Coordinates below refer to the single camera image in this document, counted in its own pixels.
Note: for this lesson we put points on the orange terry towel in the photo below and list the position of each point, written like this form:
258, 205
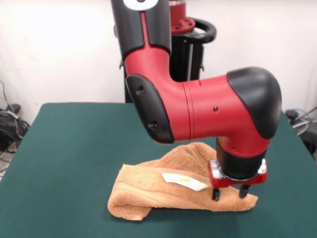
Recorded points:
148, 193

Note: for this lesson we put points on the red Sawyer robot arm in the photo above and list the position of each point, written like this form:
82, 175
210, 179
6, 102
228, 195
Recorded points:
210, 111

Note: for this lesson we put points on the dark green table cloth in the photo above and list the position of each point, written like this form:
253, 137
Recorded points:
62, 148

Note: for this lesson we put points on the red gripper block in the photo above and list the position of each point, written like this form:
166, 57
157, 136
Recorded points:
223, 182

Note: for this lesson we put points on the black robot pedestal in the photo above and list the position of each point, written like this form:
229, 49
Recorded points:
188, 54

